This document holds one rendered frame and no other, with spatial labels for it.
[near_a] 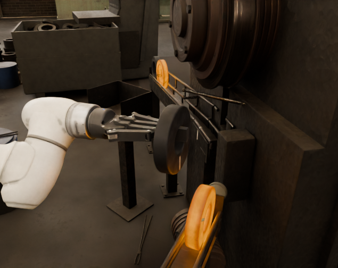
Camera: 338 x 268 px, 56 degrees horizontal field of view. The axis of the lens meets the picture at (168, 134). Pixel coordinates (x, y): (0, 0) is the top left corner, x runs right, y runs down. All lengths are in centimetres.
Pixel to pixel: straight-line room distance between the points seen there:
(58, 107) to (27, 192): 21
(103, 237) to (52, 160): 103
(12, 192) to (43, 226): 115
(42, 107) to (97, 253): 103
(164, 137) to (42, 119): 32
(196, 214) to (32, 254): 120
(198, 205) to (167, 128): 20
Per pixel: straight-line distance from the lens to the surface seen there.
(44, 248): 181
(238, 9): 90
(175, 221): 109
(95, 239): 178
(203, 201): 74
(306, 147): 82
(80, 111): 78
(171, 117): 65
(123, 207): 193
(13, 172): 79
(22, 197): 79
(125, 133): 70
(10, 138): 194
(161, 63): 200
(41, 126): 82
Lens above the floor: 124
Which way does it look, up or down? 27 degrees down
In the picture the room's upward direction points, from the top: straight up
